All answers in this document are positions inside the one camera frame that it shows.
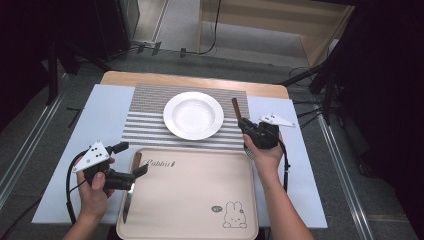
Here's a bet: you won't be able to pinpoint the dark metal cabinet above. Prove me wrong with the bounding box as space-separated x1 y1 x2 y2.
96 0 141 62

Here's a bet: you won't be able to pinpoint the wooden-handled fork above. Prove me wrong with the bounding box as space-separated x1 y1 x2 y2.
231 97 255 160

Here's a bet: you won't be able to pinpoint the hand-held gripper cable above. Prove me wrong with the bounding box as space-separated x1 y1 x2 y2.
65 149 88 226
277 138 292 194

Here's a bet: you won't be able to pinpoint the black power cable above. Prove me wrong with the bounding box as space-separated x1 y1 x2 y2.
199 0 223 56

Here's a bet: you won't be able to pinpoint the black floor cables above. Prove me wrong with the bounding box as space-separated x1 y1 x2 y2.
288 66 336 132

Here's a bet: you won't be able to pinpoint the person's left hand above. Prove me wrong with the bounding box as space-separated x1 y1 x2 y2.
74 155 116 222

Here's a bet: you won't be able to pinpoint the wooden-handled knife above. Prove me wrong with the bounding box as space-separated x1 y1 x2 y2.
121 151 144 225

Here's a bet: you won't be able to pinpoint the metal floor rail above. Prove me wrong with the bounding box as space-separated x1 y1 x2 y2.
315 113 376 240
0 89 66 203

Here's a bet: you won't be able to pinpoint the striped placemat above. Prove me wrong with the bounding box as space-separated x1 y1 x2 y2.
120 83 255 158

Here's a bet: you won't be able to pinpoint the power strip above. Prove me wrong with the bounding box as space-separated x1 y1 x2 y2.
133 40 188 58

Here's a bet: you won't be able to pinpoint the right hand-held gripper cable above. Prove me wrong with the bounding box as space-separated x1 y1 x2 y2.
277 138 292 194

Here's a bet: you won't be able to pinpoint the white plate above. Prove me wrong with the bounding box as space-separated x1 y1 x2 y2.
162 91 225 141

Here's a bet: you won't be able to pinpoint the wooden counter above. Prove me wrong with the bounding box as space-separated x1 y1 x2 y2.
198 0 355 68

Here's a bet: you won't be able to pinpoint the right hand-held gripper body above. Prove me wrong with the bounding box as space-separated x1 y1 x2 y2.
248 113 296 150

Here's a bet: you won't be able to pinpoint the black stand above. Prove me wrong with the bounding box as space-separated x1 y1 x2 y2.
41 33 113 106
279 49 344 126

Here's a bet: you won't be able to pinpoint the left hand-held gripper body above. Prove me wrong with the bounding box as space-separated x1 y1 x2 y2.
71 140 135 193

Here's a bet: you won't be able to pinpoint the person's right hand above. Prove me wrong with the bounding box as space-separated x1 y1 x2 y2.
242 132 285 183

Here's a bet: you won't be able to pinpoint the light blue table mat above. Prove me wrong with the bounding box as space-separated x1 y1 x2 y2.
31 83 136 224

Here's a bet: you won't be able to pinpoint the beige tray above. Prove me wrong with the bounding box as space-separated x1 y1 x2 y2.
115 147 260 240

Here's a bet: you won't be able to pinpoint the left hand-held gripper cable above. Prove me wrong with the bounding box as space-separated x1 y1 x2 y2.
65 149 88 226

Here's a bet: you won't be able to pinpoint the white paper sheet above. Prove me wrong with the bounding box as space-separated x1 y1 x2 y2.
247 95 328 229

